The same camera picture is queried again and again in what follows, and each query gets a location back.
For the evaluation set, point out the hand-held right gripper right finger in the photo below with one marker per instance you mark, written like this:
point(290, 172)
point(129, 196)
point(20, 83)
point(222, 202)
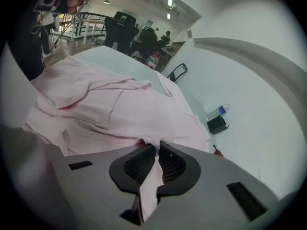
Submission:
point(211, 188)

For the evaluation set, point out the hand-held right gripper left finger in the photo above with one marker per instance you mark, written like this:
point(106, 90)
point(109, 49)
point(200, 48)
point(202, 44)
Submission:
point(91, 188)

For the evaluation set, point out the pink robe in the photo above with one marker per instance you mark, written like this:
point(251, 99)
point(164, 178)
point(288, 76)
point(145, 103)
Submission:
point(115, 118)

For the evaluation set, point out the brown leather pouch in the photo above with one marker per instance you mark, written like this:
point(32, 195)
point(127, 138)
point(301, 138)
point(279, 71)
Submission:
point(218, 152)

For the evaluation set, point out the person's black clothing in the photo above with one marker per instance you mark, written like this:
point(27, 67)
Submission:
point(26, 51)

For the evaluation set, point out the black square holder box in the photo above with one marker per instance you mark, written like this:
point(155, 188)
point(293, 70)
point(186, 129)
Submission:
point(217, 125)

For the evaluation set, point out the small clear water bottle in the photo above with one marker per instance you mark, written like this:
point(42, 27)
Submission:
point(220, 110)

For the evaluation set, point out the black office chair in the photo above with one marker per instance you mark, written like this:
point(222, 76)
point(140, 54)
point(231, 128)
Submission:
point(121, 33)

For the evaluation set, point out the ceiling light panel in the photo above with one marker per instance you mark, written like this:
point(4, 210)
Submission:
point(168, 16)
point(170, 2)

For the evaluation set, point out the large clear water jug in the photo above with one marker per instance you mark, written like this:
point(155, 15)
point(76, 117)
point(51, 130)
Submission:
point(152, 61)

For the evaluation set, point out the black hand cart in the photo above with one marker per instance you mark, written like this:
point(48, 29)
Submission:
point(178, 72)

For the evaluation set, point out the white table black frame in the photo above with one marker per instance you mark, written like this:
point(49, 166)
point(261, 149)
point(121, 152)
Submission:
point(84, 24)

